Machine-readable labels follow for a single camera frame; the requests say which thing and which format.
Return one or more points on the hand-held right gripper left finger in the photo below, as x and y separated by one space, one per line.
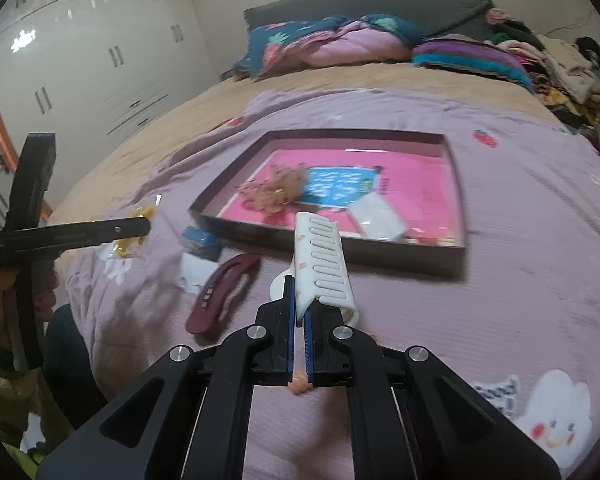
291 310

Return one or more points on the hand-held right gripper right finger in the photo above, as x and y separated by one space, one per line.
308 350

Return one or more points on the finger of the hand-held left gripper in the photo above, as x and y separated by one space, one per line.
100 232

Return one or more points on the bag of yellow hair rings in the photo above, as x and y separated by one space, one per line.
130 247

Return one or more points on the white slotted hair clip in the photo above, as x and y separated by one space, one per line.
325 260

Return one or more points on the maroon hair clip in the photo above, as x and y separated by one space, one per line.
220 300

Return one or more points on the small blue packet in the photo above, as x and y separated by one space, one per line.
200 242

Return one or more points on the shallow dark cardboard box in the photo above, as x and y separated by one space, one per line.
405 255

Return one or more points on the person's left forearm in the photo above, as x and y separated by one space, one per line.
0 390

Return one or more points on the person's left hand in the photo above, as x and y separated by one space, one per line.
0 305

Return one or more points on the white card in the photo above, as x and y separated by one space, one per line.
192 270

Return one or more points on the white clear packet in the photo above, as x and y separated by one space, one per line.
377 217

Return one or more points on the dark teal cloth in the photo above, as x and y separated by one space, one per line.
72 360

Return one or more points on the beige bed sheet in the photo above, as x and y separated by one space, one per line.
180 125

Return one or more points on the white wardrobe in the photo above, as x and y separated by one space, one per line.
90 35

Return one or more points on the pink and teal quilt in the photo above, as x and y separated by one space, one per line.
340 45

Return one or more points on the striped purple pillow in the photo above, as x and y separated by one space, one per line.
465 57

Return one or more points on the grey padded headboard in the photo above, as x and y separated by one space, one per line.
405 5

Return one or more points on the pile of clothes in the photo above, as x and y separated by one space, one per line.
570 70

